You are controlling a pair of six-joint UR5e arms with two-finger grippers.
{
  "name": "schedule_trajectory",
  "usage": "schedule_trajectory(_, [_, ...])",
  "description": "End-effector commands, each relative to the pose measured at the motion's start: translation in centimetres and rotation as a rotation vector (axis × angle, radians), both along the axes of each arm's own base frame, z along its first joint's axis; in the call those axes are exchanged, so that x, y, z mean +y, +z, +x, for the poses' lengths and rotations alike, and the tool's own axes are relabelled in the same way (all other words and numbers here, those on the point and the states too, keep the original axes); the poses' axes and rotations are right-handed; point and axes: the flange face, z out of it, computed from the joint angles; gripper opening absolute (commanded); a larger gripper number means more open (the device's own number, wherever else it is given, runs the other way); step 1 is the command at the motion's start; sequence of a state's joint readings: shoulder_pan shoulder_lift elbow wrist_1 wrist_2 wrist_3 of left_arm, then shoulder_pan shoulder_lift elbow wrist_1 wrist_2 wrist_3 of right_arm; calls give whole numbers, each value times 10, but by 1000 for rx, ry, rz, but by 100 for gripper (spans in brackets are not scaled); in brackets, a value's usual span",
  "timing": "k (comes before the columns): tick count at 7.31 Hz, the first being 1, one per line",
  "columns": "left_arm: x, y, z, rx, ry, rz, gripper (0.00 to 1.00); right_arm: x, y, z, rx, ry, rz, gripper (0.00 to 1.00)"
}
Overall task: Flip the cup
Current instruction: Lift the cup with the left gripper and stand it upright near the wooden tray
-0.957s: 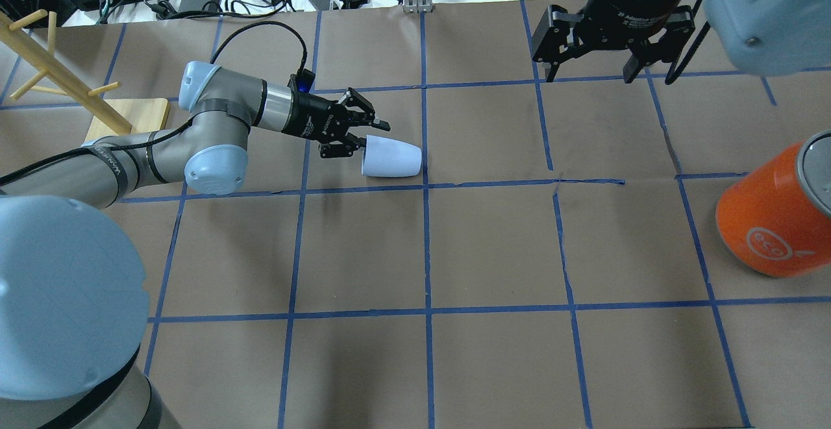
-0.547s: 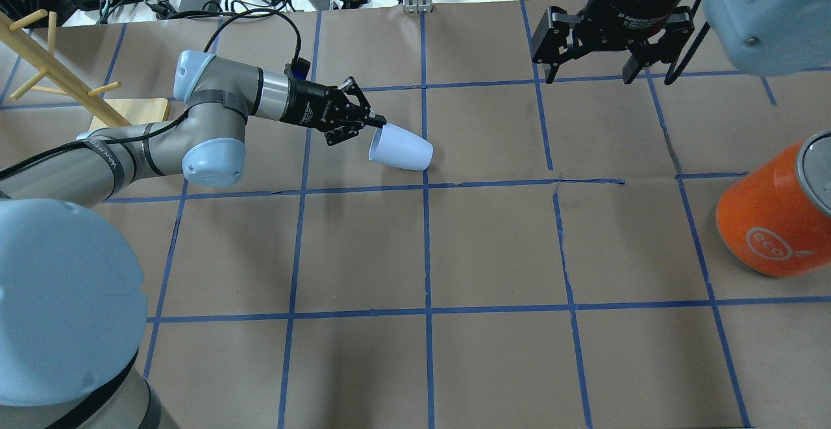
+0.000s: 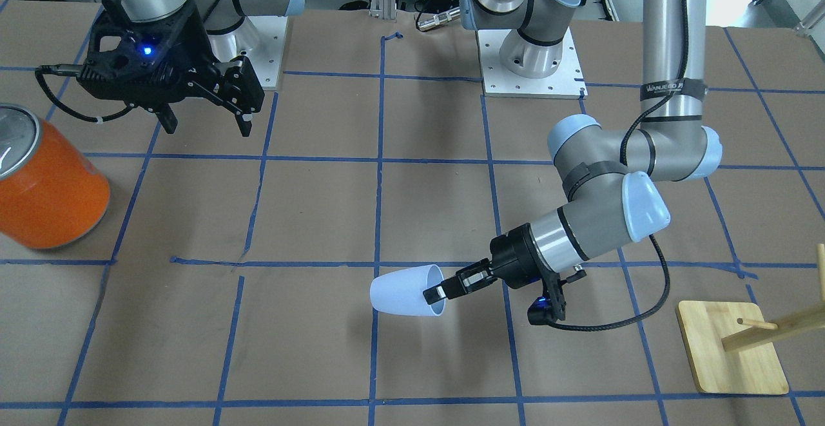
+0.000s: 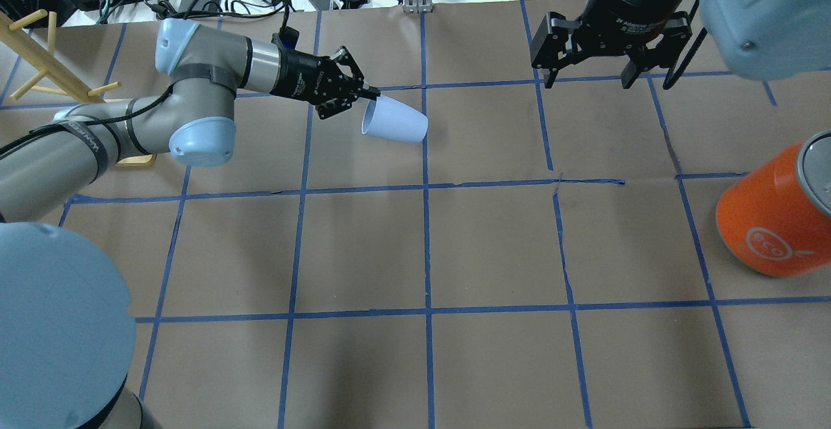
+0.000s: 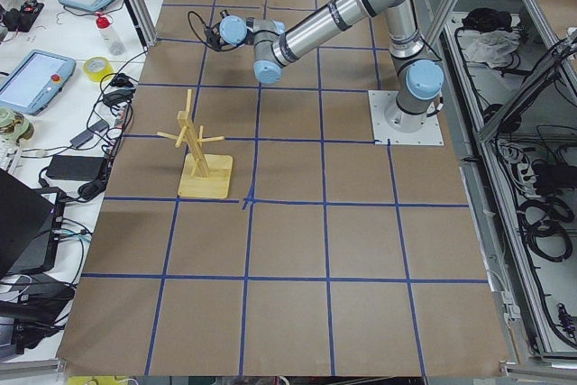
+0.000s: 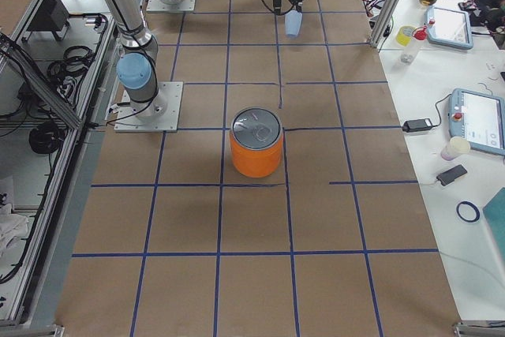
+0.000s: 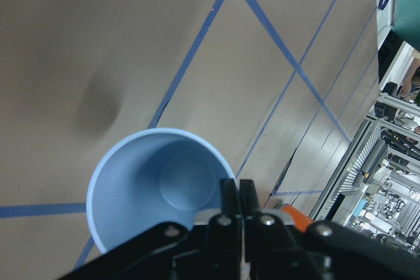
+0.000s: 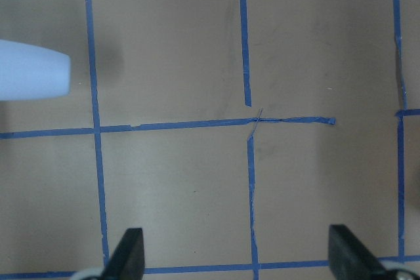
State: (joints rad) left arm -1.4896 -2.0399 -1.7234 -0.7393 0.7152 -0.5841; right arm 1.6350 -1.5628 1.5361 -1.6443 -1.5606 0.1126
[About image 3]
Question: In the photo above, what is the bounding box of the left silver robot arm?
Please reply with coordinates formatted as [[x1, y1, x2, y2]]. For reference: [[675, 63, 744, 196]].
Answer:
[[424, 0, 724, 306]]

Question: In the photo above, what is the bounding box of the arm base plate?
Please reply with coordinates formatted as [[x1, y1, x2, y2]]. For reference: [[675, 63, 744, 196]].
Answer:
[[477, 28, 588, 99], [209, 17, 289, 91]]

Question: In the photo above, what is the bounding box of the wooden mug tree stand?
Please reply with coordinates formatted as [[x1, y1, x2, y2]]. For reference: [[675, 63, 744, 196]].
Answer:
[[675, 244, 823, 396]]

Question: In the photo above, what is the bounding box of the light blue plastic cup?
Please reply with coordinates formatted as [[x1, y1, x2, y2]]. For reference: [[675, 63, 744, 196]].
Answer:
[[369, 264, 446, 316]]

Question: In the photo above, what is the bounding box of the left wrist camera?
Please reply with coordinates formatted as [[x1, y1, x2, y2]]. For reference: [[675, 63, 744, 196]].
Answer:
[[527, 264, 587, 325]]

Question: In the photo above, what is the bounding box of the orange cylindrical container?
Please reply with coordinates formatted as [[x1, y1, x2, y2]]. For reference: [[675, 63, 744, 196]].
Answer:
[[1, 103, 111, 249]]

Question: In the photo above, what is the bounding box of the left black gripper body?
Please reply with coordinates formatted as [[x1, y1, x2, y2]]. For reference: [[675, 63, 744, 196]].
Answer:
[[478, 224, 548, 289]]

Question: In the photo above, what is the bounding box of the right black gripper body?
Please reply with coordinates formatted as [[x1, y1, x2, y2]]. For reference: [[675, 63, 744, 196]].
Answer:
[[77, 0, 264, 116]]

